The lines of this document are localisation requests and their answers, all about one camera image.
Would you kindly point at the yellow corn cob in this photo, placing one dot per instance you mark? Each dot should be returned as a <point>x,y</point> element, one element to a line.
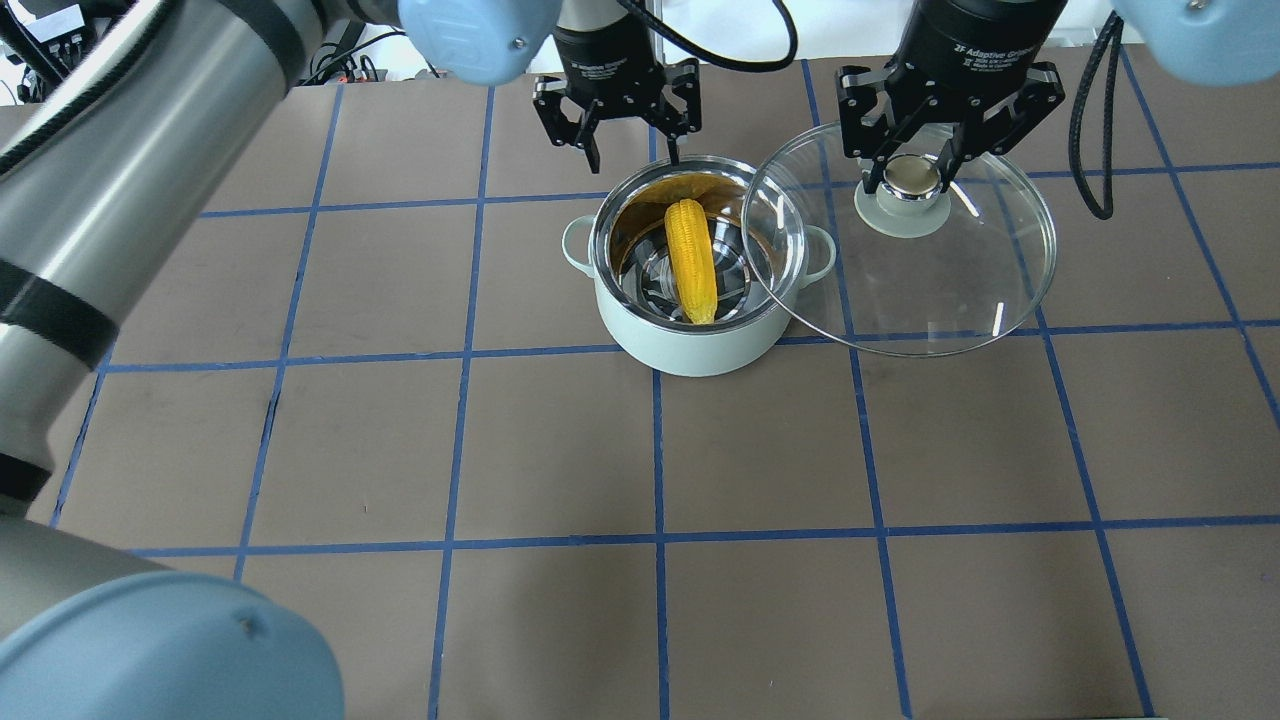
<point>690,251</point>

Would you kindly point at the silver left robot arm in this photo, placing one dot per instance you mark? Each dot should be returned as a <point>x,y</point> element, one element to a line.
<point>364,405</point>

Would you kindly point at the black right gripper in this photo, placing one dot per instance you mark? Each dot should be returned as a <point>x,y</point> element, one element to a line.
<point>966,40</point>

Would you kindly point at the glass pot lid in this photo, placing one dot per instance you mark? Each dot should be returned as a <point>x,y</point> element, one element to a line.
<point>905,265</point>

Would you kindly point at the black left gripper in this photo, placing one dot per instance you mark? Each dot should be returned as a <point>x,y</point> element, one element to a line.
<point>601,52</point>

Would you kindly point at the mint green cooking pot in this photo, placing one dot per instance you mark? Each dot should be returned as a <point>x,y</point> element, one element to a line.
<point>767,256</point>

